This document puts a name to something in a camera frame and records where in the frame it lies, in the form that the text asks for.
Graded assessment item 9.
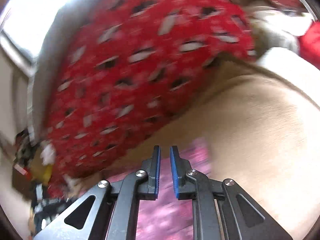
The beige fleece blanket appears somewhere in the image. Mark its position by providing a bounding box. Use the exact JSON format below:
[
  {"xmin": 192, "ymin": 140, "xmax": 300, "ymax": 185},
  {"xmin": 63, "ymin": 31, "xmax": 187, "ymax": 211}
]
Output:
[{"xmin": 84, "ymin": 61, "xmax": 319, "ymax": 239}]

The red patterned long pillow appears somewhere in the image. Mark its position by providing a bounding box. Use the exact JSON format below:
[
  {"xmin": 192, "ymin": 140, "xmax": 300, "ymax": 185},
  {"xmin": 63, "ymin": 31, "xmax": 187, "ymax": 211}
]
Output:
[{"xmin": 46, "ymin": 0, "xmax": 255, "ymax": 197}]

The red folded cloth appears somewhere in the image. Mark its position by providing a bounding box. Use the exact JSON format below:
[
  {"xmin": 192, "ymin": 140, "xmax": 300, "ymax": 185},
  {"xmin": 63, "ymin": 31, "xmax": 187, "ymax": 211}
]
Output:
[{"xmin": 299, "ymin": 21, "xmax": 320, "ymax": 69}]

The purple floral garment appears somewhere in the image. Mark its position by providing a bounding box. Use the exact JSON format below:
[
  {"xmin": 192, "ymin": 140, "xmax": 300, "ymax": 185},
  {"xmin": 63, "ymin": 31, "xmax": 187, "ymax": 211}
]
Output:
[{"xmin": 106, "ymin": 138, "xmax": 211, "ymax": 239}]

